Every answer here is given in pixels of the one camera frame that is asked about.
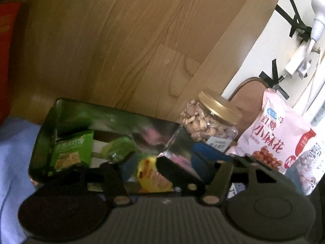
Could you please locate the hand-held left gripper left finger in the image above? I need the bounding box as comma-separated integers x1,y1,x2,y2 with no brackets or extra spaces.
54,154,139,207

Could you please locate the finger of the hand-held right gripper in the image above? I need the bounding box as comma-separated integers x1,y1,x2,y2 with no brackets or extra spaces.
156,156,205,193

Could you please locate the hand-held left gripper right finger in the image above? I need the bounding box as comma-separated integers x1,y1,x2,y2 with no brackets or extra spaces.
193,143,292,206

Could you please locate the yellow snack packet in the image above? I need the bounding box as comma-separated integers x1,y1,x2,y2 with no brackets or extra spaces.
136,157,175,193

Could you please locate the pale green leaf-print packet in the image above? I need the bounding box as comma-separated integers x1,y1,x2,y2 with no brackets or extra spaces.
91,137,139,164

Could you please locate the green snack packet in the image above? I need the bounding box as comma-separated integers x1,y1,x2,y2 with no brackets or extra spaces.
50,130,95,172

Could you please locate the black tin box sheep print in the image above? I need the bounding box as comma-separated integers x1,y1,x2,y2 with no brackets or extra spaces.
28,98,195,196

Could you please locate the clear nut jar gold lid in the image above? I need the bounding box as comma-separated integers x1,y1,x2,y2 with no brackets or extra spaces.
179,89,243,151

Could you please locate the brown chair back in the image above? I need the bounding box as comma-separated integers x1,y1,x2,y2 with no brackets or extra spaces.
223,77,270,148

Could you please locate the pink snack bag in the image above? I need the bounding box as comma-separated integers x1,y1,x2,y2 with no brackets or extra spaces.
225,89,318,176

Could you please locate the black tape strip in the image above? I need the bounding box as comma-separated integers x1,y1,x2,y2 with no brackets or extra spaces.
271,59,280,80
259,71,290,100
275,0,313,41

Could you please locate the black white patterned bag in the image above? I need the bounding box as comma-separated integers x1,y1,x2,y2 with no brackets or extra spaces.
286,141,324,197

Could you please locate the blue printed bedsheet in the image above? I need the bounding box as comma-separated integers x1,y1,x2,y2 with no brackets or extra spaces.
0,116,49,234

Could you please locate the wood-grain board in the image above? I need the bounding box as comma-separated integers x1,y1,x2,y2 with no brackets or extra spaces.
8,0,286,126

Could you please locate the white charger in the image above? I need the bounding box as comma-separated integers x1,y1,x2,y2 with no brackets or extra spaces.
284,44,314,80

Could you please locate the red box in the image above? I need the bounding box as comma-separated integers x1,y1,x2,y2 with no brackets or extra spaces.
0,0,21,124

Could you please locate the white power plug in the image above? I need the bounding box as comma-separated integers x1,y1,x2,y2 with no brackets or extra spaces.
310,0,325,44

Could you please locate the white cable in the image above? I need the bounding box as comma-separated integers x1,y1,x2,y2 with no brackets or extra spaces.
302,56,325,116

